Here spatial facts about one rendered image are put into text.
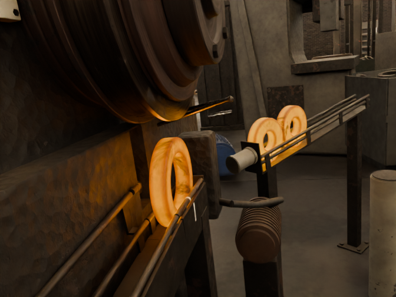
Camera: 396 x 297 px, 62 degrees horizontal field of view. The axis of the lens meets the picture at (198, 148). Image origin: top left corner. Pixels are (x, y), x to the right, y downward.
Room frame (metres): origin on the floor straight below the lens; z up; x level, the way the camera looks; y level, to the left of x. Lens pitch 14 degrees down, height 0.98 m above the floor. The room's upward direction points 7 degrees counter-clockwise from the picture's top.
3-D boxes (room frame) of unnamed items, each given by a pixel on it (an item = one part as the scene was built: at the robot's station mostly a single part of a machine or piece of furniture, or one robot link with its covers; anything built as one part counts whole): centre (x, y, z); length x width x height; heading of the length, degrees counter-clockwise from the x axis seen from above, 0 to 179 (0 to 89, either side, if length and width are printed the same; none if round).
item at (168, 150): (0.65, 0.06, 0.75); 0.18 x 0.03 x 0.18; 165
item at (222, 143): (2.93, -0.15, 0.17); 0.57 x 0.31 x 0.34; 4
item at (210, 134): (0.88, 0.01, 0.68); 0.11 x 0.08 x 0.24; 74
